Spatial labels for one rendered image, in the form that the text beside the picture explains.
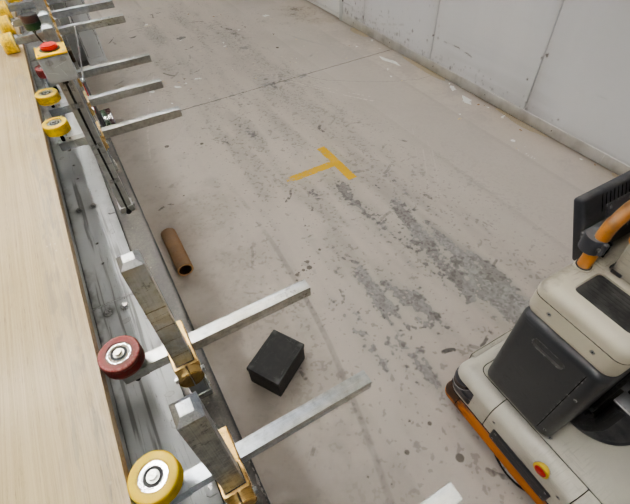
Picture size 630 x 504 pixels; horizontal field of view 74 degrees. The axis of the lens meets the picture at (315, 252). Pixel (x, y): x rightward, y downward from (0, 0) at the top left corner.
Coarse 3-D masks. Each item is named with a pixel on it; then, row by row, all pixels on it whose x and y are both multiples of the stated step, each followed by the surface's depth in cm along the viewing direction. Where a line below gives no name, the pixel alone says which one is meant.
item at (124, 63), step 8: (136, 56) 185; (144, 56) 185; (104, 64) 181; (112, 64) 181; (120, 64) 182; (128, 64) 184; (136, 64) 186; (80, 72) 177; (88, 72) 178; (96, 72) 180; (104, 72) 181
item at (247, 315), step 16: (288, 288) 97; (304, 288) 97; (256, 304) 94; (272, 304) 94; (288, 304) 97; (224, 320) 91; (240, 320) 91; (256, 320) 94; (192, 336) 89; (208, 336) 89; (224, 336) 92; (160, 352) 87; (144, 368) 85
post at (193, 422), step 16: (192, 400) 50; (176, 416) 49; (192, 416) 49; (208, 416) 54; (192, 432) 50; (208, 432) 53; (192, 448) 53; (208, 448) 56; (224, 448) 58; (208, 464) 59; (224, 464) 62; (224, 480) 66; (240, 480) 70
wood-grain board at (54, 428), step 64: (0, 0) 233; (0, 64) 175; (0, 128) 139; (0, 192) 116; (0, 256) 99; (64, 256) 99; (0, 320) 87; (64, 320) 86; (0, 384) 77; (64, 384) 77; (0, 448) 70; (64, 448) 69
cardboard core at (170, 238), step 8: (168, 232) 221; (168, 240) 217; (176, 240) 218; (168, 248) 215; (176, 248) 213; (176, 256) 209; (184, 256) 210; (176, 264) 207; (184, 264) 206; (184, 272) 211
